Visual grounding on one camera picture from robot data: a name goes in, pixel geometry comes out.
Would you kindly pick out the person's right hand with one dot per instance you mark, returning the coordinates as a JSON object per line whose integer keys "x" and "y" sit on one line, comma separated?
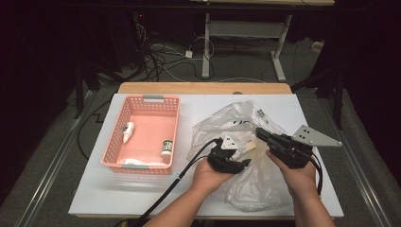
{"x": 299, "y": 179}

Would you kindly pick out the wooden table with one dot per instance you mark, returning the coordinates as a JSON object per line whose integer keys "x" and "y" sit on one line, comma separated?
{"x": 205, "y": 88}

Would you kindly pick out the beige white tube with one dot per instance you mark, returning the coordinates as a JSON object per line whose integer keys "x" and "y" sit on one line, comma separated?
{"x": 250, "y": 146}

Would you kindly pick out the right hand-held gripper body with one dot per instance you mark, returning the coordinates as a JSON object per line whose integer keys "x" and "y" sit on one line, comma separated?
{"x": 293, "y": 153}

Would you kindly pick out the grey metal desk frame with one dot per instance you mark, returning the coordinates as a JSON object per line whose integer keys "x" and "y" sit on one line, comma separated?
{"x": 206, "y": 47}

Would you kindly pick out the clear plastic bag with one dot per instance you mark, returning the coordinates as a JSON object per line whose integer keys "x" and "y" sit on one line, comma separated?
{"x": 252, "y": 186}

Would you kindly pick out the person's left hand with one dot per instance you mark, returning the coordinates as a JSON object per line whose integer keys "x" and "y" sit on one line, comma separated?
{"x": 209, "y": 179}

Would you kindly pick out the white packet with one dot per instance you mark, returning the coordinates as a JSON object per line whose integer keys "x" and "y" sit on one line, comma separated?
{"x": 132, "y": 161}

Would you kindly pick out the white power adapter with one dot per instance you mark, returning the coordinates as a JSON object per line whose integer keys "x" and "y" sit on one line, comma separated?
{"x": 188, "y": 54}

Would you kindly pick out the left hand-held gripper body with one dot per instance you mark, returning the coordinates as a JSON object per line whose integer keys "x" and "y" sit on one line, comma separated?
{"x": 222, "y": 162}

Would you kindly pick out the white board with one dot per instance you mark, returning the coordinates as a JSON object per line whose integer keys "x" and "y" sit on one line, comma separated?
{"x": 94, "y": 195}

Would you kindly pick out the round table grommet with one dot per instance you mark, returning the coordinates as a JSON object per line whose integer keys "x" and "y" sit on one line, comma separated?
{"x": 237, "y": 92}

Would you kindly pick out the black metal stand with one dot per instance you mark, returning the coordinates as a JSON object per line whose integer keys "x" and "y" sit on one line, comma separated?
{"x": 78, "y": 91}
{"x": 339, "y": 101}

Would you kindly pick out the green and white jar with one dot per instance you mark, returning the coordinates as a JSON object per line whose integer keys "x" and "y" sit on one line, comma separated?
{"x": 166, "y": 150}

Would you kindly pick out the small beige box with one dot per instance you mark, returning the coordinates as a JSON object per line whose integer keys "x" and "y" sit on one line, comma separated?
{"x": 317, "y": 46}

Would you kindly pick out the pink perforated plastic basket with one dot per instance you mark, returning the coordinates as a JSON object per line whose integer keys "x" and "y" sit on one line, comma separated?
{"x": 151, "y": 132}

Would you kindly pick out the metal floor rail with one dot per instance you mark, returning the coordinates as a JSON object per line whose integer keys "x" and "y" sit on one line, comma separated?
{"x": 364, "y": 189}
{"x": 52, "y": 173}

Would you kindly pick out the white dropper bottle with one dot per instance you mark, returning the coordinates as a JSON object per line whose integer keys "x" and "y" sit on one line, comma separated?
{"x": 128, "y": 130}

